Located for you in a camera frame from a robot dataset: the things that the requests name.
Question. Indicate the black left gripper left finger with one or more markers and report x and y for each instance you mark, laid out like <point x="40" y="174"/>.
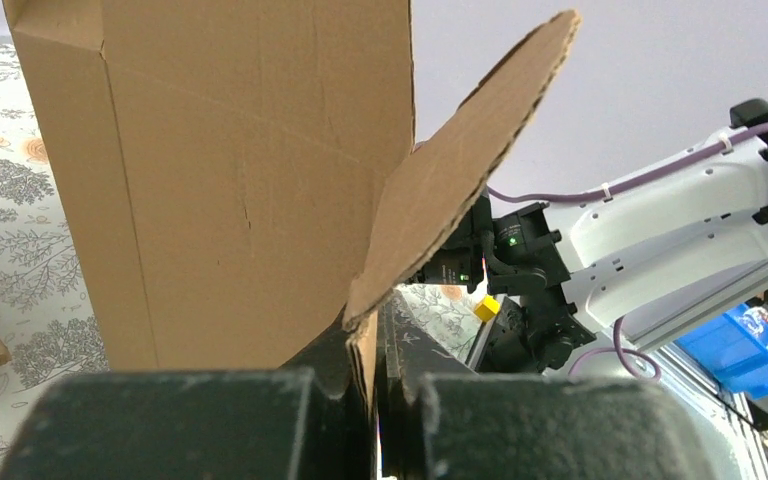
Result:
<point x="310" y="418"/>

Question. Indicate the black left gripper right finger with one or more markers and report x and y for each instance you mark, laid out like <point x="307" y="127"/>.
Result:
<point x="441" y="420"/>

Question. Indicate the blue plastic bin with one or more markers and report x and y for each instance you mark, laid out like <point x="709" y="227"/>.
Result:
<point x="733" y="348"/>

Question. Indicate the floral patterned table mat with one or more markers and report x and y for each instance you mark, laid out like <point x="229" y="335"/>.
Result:
<point x="47" y="320"/>

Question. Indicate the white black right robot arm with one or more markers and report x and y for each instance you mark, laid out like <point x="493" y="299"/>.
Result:
<point x="580" y="262"/>

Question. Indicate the small yellow block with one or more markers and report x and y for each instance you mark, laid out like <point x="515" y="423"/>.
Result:
<point x="487" y="309"/>

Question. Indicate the cardboard box sheet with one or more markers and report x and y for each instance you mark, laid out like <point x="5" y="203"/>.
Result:
<point x="239" y="175"/>

